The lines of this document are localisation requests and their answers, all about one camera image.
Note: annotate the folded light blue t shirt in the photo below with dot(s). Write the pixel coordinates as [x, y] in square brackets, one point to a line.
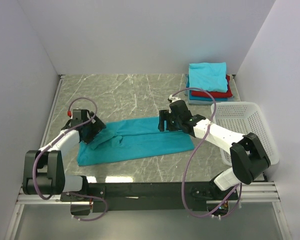
[210, 77]

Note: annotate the teal t shirt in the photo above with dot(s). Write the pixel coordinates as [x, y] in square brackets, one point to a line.
[207, 99]
[132, 139]

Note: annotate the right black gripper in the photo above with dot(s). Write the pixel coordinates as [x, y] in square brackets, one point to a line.
[163, 120]

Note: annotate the black base crossbar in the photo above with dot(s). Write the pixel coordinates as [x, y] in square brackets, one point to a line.
[141, 196]

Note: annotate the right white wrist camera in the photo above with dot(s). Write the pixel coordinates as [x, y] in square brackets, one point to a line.
[172, 99]

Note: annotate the folded grey blue t shirt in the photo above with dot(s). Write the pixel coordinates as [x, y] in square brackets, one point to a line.
[198, 102]

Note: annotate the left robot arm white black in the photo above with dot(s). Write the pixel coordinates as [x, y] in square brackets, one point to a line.
[44, 169]

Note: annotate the white plastic laundry basket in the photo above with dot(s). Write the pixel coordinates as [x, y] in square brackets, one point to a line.
[246, 117]

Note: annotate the folded teal t shirt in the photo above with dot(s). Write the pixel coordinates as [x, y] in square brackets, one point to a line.
[207, 99]

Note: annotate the folded red t shirt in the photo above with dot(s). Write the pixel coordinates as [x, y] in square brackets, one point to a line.
[215, 94]

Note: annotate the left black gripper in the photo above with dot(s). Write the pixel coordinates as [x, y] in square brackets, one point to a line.
[96, 127]

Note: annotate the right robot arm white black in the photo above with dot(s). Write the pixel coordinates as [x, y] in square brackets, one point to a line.
[248, 156]

